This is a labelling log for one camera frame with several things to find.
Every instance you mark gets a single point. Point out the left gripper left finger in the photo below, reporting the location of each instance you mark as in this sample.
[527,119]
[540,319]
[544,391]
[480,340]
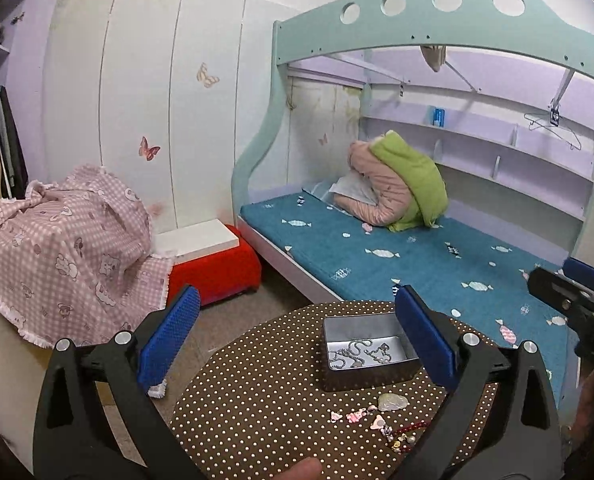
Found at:
[133,362]

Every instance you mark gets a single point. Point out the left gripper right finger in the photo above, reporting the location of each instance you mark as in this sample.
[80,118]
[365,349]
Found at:
[462,364]

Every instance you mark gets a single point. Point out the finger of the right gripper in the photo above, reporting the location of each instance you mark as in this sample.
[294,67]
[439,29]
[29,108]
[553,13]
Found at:
[560,293]
[578,271]

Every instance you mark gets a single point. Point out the dark grey jewelry box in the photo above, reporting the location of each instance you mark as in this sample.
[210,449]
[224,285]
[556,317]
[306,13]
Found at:
[365,351]

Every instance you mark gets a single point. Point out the pink bunny keychain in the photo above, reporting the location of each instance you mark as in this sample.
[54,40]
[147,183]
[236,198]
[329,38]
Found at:
[354,416]

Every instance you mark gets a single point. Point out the person's left hand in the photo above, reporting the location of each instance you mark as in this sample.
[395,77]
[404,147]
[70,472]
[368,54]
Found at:
[310,468]

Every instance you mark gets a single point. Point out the white jade pendant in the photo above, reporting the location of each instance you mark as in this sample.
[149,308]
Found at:
[390,402]

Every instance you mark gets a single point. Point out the white flower charm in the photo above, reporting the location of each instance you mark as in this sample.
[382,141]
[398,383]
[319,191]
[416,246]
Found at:
[378,423]

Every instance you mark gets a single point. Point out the brown polka dot tablecloth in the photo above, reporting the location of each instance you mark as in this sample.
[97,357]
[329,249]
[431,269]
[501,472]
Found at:
[257,407]

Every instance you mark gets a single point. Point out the pink checkered cloth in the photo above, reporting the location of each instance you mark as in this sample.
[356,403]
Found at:
[77,260]

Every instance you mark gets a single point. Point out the red storage box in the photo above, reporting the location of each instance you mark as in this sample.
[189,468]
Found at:
[218,276]

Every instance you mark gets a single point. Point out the white board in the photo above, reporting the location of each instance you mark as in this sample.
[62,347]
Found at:
[197,241]

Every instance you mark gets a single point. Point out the teal candy pattern mattress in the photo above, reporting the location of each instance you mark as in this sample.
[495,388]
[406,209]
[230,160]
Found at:
[457,270]

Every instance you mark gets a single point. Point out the pink and green quilt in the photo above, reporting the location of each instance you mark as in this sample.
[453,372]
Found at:
[409,187]

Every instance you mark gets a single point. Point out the blue box on shelf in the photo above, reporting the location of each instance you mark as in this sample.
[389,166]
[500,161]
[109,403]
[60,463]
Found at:
[439,117]

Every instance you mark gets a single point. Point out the white pillow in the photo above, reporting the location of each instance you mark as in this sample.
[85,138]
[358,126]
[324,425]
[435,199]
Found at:
[355,186]

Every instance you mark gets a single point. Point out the pink butterfly sticker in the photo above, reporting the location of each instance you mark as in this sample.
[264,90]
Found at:
[148,151]

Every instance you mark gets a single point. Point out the white wardrobe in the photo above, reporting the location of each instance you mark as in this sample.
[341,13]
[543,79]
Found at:
[192,76]

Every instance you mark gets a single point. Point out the wire clothes hanger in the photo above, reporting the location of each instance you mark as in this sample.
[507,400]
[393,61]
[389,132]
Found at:
[550,124]

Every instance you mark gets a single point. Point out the teal bunk bed frame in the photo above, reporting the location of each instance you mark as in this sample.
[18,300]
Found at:
[486,63]

